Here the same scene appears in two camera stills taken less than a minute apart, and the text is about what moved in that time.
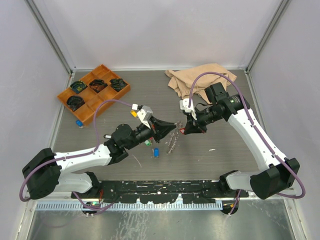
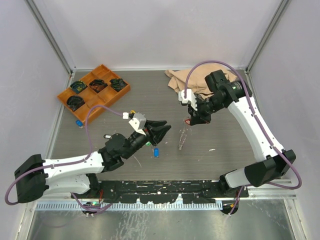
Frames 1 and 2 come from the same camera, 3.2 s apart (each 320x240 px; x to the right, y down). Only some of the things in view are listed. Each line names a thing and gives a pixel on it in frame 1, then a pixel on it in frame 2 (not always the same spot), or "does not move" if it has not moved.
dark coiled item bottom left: (74, 102) does not move
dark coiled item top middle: (98, 85) does not move
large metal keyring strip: (173, 136) -> (182, 138)
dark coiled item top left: (78, 86) does not move
